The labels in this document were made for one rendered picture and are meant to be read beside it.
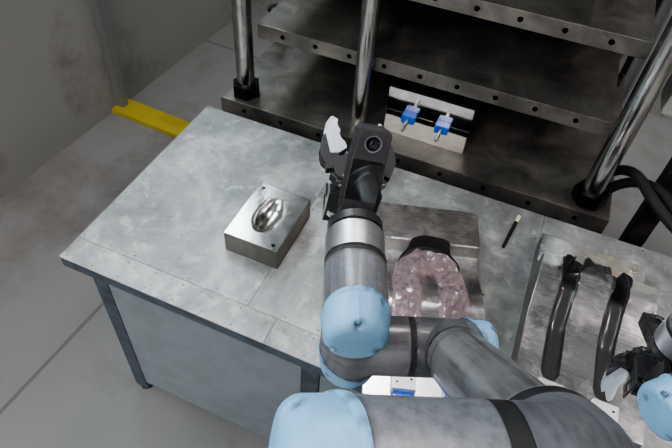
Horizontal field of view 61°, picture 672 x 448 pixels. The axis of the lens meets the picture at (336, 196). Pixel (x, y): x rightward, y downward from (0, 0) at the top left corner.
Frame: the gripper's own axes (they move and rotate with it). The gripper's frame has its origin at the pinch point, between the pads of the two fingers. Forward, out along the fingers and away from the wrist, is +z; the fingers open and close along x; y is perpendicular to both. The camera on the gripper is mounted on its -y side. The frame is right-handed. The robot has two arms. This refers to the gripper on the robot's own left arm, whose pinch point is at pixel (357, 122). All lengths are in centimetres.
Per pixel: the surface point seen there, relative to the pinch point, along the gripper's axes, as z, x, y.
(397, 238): 24, 22, 52
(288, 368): 3, 1, 84
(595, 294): 9, 66, 44
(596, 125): 60, 77, 33
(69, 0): 174, -110, 93
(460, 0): 76, 32, 14
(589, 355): -4, 63, 49
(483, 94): 72, 47, 38
